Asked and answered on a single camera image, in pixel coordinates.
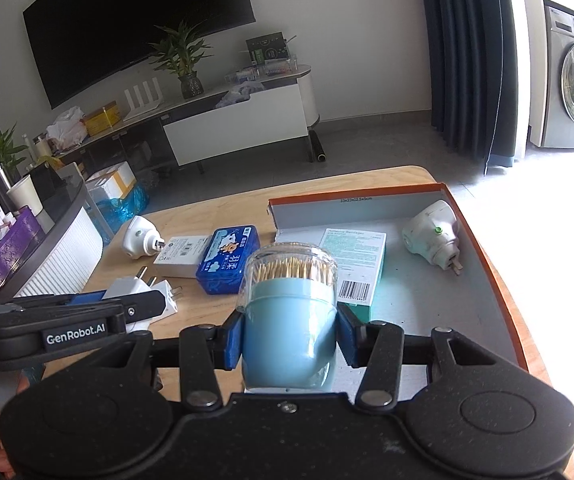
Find dark green box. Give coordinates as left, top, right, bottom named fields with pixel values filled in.
left=246, top=32, right=290, bottom=66

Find black box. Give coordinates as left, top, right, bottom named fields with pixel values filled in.
left=29, top=162, right=65, bottom=193

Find dark glass vase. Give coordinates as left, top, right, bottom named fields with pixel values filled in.
left=179, top=72, right=204, bottom=100

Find blue plastic bag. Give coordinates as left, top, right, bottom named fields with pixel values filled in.
left=94, top=185, right=150, bottom=233

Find black television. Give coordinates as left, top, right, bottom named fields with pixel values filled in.
left=23, top=0, right=257, bottom=110

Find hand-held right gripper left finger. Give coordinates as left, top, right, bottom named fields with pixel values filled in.
left=112, top=309, right=246, bottom=409

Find white and black TV cabinet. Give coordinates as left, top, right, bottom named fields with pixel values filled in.
left=57, top=64, right=320, bottom=166

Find blue plastic floss box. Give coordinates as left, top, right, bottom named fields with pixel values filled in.
left=195, top=225, right=262, bottom=295

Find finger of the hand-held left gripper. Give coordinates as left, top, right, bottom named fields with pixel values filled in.
left=12, top=291, right=110, bottom=311
left=117, top=289, right=166, bottom=325

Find flat white box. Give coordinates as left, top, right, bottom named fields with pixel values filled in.
left=153, top=235, right=213, bottom=279

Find white router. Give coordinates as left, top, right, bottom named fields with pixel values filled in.
left=124, top=76, right=160, bottom=113

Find clear plastic organizer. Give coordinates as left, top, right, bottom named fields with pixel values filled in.
left=257, top=55, right=300, bottom=77

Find light blue toothpick holder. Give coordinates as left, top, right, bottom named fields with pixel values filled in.
left=236, top=242, right=340, bottom=393

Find white power plug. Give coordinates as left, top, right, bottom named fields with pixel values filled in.
left=103, top=276, right=184, bottom=333

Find white plug adapter green dot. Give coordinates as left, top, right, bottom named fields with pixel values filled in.
left=401, top=199, right=464, bottom=275

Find purple tin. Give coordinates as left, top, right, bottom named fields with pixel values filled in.
left=0, top=206, right=48, bottom=301

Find orange-edged grey tray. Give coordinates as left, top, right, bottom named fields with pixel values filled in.
left=267, top=182, right=532, bottom=401

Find white paper cup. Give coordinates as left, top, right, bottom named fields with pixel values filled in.
left=7, top=175, right=44, bottom=216

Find white plastic bag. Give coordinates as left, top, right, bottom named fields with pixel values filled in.
left=47, top=106, right=88, bottom=146

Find green bamboo plant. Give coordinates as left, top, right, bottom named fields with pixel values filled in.
left=149, top=22, right=213, bottom=78

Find yellow box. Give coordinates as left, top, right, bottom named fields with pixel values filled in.
left=83, top=101, right=122, bottom=136

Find steel bottle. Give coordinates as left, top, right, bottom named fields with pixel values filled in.
left=0, top=162, right=20, bottom=211

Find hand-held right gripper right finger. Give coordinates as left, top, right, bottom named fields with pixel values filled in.
left=338, top=305, right=498, bottom=409

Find round ribbed side cabinet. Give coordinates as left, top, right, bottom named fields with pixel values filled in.
left=0, top=180, right=105, bottom=306

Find black roll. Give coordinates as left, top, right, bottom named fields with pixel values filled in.
left=308, top=130, right=328, bottom=163

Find small clear container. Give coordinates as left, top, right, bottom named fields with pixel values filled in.
left=225, top=67, right=260, bottom=83

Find white cardboard box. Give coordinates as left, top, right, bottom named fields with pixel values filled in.
left=85, top=161, right=138, bottom=211

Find crumpled bluish plastic bag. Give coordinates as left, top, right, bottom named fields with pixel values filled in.
left=215, top=82, right=265, bottom=108

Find dark blue curtain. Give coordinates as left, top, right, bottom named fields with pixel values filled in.
left=417, top=0, right=518, bottom=176

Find teal and white carton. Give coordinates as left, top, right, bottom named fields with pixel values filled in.
left=317, top=226, right=388, bottom=324

